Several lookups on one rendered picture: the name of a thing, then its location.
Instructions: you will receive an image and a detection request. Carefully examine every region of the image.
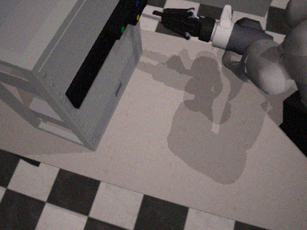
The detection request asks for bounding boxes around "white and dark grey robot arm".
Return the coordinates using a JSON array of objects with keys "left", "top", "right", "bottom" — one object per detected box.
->
[{"left": 210, "top": 0, "right": 307, "bottom": 109}]

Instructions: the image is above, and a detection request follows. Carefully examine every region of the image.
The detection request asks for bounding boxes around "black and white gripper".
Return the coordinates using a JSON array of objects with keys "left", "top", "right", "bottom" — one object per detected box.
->
[{"left": 142, "top": 7, "right": 216, "bottom": 42}]

